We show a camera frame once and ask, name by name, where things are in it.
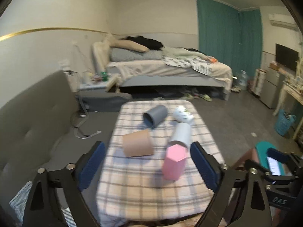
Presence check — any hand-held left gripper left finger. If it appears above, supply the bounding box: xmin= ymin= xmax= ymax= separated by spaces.
xmin=22 ymin=141 xmax=106 ymax=227

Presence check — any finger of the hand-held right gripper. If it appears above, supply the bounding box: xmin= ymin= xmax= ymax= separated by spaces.
xmin=244 ymin=157 xmax=295 ymax=185
xmin=266 ymin=148 xmax=303 ymax=168

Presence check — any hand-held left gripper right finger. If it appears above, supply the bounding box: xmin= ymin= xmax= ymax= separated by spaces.
xmin=190 ymin=141 xmax=273 ymax=227

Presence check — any pink hexagonal cup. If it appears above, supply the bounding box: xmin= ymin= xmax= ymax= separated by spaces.
xmin=162 ymin=144 xmax=188 ymax=180

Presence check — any light grey cup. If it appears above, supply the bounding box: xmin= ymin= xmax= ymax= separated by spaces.
xmin=167 ymin=122 xmax=192 ymax=148

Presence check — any tan cup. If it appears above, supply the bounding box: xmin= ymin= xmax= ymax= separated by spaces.
xmin=122 ymin=129 xmax=154 ymax=158

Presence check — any white printed cup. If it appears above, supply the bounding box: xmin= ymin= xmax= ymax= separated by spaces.
xmin=172 ymin=106 xmax=194 ymax=124

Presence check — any dark grey cup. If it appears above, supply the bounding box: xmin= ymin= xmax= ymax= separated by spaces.
xmin=143 ymin=105 xmax=168 ymax=128

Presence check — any person's leg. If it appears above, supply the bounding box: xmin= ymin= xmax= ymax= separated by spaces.
xmin=231 ymin=148 xmax=259 ymax=171

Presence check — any blue plastic basket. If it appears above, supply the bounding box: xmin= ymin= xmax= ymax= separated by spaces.
xmin=275 ymin=109 xmax=296 ymax=137

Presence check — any plaid cloth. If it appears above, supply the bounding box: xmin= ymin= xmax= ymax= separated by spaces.
xmin=96 ymin=100 xmax=225 ymax=226

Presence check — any white side table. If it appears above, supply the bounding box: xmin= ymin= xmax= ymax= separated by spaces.
xmin=273 ymin=76 xmax=303 ymax=140

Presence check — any grey fridge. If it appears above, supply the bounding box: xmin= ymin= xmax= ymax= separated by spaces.
xmin=260 ymin=65 xmax=287 ymax=109

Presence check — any white storage cart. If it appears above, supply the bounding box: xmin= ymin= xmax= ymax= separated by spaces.
xmin=254 ymin=68 xmax=267 ymax=97

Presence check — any grey sofa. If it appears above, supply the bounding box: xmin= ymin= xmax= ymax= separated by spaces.
xmin=0 ymin=70 xmax=132 ymax=208

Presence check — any blue striped cloth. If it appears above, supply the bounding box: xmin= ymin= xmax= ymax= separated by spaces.
xmin=9 ymin=181 xmax=77 ymax=227

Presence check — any clear water jug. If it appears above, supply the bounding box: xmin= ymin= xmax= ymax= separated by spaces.
xmin=237 ymin=70 xmax=249 ymax=91

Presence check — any cluttered nightstand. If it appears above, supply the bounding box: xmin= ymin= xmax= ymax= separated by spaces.
xmin=78 ymin=72 xmax=122 ymax=93

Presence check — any black television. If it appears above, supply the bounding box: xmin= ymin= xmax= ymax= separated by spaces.
xmin=275 ymin=43 xmax=299 ymax=72

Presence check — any bed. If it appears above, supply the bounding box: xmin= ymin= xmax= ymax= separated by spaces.
xmin=92 ymin=35 xmax=233 ymax=101

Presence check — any white printed blanket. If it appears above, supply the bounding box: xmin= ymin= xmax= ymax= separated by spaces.
xmin=163 ymin=51 xmax=213 ymax=76

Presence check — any white cushion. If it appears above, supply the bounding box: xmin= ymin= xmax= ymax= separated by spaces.
xmin=92 ymin=41 xmax=112 ymax=74

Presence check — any grey checked pillow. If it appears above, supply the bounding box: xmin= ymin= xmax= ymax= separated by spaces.
xmin=111 ymin=48 xmax=164 ymax=62

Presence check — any beige pillow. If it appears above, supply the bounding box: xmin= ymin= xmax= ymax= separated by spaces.
xmin=111 ymin=39 xmax=149 ymax=52

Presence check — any white air conditioner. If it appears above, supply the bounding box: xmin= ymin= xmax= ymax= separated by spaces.
xmin=269 ymin=13 xmax=299 ymax=31

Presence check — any teal curtain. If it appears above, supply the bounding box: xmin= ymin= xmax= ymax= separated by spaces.
xmin=196 ymin=0 xmax=264 ymax=76

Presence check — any black garment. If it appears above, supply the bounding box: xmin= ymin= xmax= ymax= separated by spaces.
xmin=120 ymin=36 xmax=164 ymax=51

